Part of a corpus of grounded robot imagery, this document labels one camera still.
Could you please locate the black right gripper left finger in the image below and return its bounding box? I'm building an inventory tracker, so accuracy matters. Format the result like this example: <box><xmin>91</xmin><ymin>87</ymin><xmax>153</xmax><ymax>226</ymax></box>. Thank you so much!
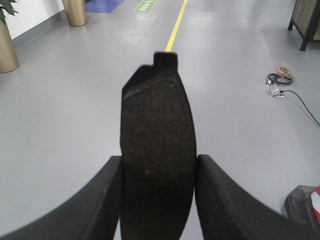
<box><xmin>1</xmin><ymin>156</ymin><xmax>122</xmax><ymax>240</ymax></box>

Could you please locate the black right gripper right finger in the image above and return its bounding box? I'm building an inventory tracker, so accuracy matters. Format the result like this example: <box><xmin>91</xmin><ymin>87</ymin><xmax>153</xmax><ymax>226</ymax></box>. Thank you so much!
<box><xmin>195</xmin><ymin>154</ymin><xmax>320</xmax><ymax>240</ymax></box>

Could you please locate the brake pad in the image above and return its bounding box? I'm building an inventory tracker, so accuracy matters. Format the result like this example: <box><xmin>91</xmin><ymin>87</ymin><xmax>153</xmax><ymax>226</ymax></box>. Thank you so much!
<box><xmin>120</xmin><ymin>52</ymin><xmax>197</xmax><ymax>240</ymax></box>

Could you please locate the red white traffic cone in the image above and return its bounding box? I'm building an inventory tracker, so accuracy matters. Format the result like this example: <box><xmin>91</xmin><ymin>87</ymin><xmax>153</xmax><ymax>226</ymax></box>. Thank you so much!
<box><xmin>281</xmin><ymin>185</ymin><xmax>320</xmax><ymax>232</ymax></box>

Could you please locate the yellow floor line tape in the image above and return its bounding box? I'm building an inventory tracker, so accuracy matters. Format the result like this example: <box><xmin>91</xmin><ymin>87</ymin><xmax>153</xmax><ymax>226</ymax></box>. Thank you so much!
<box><xmin>165</xmin><ymin>0</ymin><xmax>188</xmax><ymax>52</ymax></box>

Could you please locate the near potted plant gold pot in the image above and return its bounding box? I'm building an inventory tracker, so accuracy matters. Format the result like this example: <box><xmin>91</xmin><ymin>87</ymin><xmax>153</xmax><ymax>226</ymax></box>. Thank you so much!
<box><xmin>0</xmin><ymin>0</ymin><xmax>21</xmax><ymax>74</ymax></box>

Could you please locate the potted plant gold pot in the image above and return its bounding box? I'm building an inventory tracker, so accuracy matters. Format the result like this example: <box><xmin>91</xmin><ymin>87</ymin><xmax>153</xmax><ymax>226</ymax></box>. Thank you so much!
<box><xmin>0</xmin><ymin>0</ymin><xmax>21</xmax><ymax>74</ymax></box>
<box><xmin>62</xmin><ymin>0</ymin><xmax>87</xmax><ymax>27</ymax></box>

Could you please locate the far potted plant gold pot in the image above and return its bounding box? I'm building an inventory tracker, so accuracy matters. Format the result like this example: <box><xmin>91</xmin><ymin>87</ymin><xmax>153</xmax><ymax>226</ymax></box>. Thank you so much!
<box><xmin>62</xmin><ymin>0</ymin><xmax>87</xmax><ymax>27</ymax></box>

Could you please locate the green safety floor sticker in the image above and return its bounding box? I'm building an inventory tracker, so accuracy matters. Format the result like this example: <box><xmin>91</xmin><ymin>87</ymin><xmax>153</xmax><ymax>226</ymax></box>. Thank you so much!
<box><xmin>133</xmin><ymin>0</ymin><xmax>158</xmax><ymax>13</ymax></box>

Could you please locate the black floor cable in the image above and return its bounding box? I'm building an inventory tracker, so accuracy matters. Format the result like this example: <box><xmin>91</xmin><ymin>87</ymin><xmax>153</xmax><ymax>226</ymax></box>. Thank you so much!
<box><xmin>282</xmin><ymin>89</ymin><xmax>320</xmax><ymax>128</ymax></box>

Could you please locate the colourful wire bundle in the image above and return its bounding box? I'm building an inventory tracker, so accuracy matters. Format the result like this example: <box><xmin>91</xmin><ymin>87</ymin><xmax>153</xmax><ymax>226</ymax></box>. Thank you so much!
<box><xmin>265</xmin><ymin>62</ymin><xmax>296</xmax><ymax>86</ymax></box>

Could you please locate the black frame wooden crate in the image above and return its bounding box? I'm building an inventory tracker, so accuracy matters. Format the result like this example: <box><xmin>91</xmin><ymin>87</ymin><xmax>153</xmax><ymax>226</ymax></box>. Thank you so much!
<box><xmin>287</xmin><ymin>0</ymin><xmax>320</xmax><ymax>52</ymax></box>

